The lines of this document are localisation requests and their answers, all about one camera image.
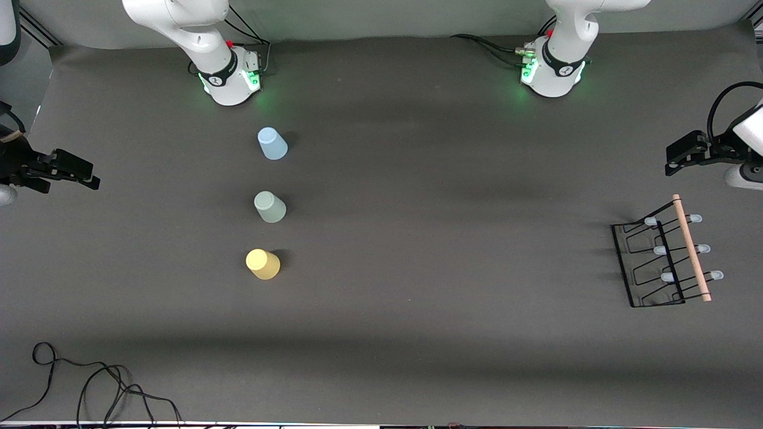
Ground black wire cup holder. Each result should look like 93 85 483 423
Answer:
611 194 725 309

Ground pale green plastic cup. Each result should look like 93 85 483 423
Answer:
253 191 287 225

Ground yellow plastic cup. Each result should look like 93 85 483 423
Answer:
246 248 281 281

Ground light blue plastic cup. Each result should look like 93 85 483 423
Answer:
257 127 289 161

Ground thin black loose cable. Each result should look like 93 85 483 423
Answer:
0 341 133 424
76 364 186 429

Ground black right arm base cables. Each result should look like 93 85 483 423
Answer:
219 5 274 77

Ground black arm base cables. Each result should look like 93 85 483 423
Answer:
449 33 538 68
219 5 274 77

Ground black left arm base cables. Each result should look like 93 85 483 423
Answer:
449 33 538 68

